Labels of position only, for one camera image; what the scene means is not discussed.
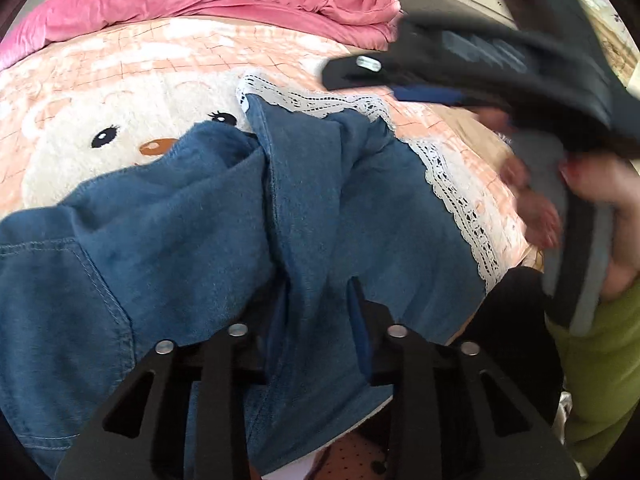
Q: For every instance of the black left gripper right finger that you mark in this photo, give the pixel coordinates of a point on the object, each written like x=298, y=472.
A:
x=455, y=415

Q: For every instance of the person's right hand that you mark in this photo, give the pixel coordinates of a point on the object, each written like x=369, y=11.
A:
x=600, y=178

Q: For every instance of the peach bear print blanket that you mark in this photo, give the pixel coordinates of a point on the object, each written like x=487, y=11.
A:
x=119, y=97

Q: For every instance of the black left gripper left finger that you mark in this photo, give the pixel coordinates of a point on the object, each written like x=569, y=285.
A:
x=140, y=431

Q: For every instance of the pink duvet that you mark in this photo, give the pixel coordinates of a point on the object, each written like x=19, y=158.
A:
x=364, y=24

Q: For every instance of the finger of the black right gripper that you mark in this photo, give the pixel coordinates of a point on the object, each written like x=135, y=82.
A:
x=364, y=70
x=423, y=93

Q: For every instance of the blue denim pants lace hem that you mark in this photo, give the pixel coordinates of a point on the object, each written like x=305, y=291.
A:
x=176, y=248

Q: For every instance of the green right sleeve forearm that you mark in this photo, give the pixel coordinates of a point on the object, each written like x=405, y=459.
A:
x=602, y=375

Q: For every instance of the grey padded headboard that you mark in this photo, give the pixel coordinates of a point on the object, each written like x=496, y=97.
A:
x=459, y=8

